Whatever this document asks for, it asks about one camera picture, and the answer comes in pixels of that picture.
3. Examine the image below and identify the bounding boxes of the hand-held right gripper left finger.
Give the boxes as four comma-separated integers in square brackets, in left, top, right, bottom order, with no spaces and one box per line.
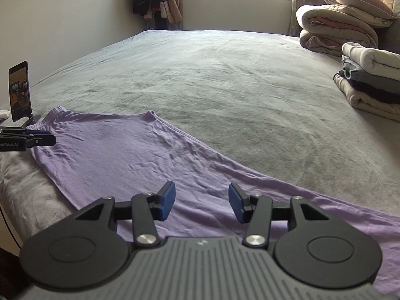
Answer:
[73,180,176,247]

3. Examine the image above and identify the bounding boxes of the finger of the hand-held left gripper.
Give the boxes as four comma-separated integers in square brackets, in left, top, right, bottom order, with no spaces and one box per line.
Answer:
[26,135,57,147]
[0,126,51,138]

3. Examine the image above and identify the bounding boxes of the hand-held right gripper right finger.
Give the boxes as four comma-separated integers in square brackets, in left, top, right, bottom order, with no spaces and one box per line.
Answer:
[229,183,330,247]

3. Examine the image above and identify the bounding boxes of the purple pants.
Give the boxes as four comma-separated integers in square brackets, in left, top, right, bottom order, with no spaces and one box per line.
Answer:
[26,106,400,297]

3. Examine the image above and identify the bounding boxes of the pink hanging clothes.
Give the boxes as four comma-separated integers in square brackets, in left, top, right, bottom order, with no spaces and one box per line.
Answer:
[144,0,183,24]

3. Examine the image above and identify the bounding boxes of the smartphone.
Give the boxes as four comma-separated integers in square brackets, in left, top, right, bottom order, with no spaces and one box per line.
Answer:
[8,61,33,122]

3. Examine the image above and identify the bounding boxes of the bed with grey sheet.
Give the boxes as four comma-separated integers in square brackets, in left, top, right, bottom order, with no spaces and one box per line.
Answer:
[0,29,400,257]

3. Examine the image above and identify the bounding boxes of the person's dark fuzzy clothing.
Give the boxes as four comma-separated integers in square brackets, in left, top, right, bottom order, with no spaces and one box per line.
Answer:
[0,247,23,300]

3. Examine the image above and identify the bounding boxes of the folded beige garment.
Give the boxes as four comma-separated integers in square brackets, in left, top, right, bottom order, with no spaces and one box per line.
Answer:
[334,75,400,123]

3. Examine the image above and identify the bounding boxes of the folded black garment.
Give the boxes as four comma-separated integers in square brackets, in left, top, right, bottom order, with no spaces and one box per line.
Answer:
[333,72,400,104]

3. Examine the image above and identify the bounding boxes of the folded grey knit garment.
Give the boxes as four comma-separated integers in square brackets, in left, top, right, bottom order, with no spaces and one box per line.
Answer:
[340,55,400,94]

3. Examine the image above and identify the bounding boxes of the folded white garment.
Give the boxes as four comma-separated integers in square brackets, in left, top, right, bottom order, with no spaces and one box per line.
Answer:
[341,42,400,76]

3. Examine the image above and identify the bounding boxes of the folded beige pink quilt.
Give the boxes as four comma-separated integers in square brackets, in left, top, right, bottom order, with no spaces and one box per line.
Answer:
[296,4,379,57]

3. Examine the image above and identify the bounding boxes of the quilted grey headboard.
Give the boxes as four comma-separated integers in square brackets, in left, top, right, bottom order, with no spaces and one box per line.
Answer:
[364,0,400,54]

